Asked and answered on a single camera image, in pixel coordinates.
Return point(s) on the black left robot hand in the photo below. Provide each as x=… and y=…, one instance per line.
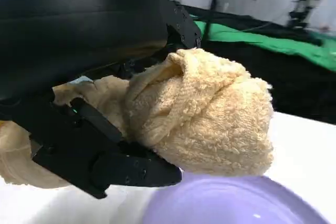
x=78, y=24

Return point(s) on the beige towel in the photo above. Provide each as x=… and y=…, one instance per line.
x=210, y=119

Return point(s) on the green cloth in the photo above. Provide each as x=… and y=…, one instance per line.
x=262, y=40

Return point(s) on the lilac plate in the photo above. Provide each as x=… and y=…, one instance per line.
x=236, y=203

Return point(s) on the black cloth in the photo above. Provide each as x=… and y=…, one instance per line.
x=288, y=85

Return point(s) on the dark workshop machine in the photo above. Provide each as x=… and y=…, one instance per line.
x=304, y=6

